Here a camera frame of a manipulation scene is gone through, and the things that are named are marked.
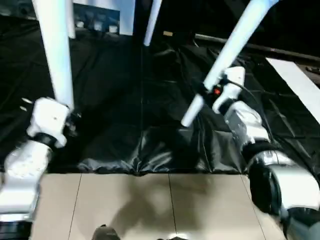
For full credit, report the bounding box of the black flat screen television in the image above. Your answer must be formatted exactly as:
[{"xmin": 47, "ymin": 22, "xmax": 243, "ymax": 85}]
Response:
[{"xmin": 165, "ymin": 0, "xmax": 320, "ymax": 63}]

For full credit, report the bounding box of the black plastic mat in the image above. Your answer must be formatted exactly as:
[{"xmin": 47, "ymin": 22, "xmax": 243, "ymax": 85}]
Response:
[{"xmin": 0, "ymin": 15, "xmax": 320, "ymax": 176}]

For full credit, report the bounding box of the dark robot torso part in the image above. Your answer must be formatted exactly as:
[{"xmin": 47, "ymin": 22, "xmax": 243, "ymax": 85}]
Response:
[{"xmin": 93, "ymin": 226, "xmax": 121, "ymax": 240}]

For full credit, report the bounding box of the white flat board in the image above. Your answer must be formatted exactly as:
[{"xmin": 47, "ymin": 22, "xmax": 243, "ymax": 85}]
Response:
[{"xmin": 265, "ymin": 57, "xmax": 320, "ymax": 125}]

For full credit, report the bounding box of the white glass-door cabinet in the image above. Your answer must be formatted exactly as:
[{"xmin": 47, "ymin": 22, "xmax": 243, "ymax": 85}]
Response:
[{"xmin": 0, "ymin": 0, "xmax": 137, "ymax": 37}]

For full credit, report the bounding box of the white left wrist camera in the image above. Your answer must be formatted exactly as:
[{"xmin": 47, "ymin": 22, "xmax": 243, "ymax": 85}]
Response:
[{"xmin": 20, "ymin": 97, "xmax": 72, "ymax": 149}]

